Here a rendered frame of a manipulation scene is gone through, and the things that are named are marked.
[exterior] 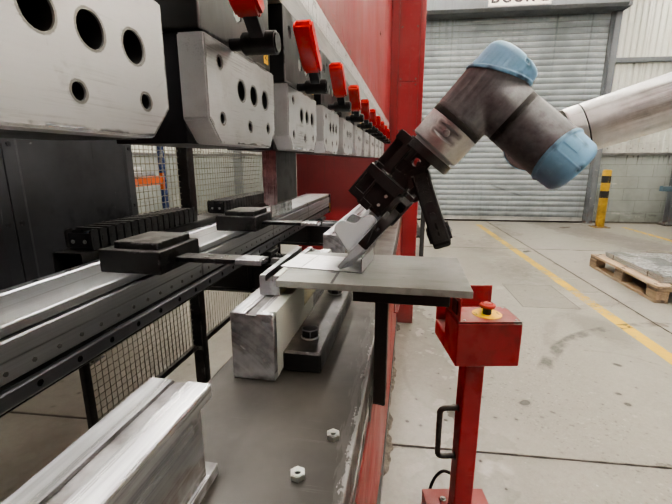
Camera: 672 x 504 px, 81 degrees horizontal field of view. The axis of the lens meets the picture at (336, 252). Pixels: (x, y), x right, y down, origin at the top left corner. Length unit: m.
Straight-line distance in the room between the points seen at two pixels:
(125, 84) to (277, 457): 0.35
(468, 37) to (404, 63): 5.60
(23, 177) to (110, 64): 0.70
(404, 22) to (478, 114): 2.33
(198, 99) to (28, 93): 0.15
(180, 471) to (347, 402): 0.22
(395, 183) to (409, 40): 2.31
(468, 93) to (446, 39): 7.74
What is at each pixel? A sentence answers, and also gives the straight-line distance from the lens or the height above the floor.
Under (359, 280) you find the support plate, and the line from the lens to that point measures 0.55.
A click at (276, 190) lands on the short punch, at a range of 0.57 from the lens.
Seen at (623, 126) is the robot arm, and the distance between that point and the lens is 0.71.
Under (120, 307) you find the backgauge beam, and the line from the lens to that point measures 0.70.
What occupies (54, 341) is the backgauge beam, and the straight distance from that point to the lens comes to 0.62.
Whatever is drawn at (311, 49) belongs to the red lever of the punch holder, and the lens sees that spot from 0.52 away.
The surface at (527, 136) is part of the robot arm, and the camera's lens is 0.55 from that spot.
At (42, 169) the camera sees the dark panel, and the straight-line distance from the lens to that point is 0.96.
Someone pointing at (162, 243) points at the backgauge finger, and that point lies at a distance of 0.69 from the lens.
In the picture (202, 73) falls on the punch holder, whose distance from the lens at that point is 0.33.
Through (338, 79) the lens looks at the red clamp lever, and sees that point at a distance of 0.70.
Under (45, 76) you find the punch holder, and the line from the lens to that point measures 0.22.
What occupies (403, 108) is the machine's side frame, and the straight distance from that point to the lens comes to 2.76.
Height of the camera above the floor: 1.16
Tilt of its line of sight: 13 degrees down
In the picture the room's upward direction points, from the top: straight up
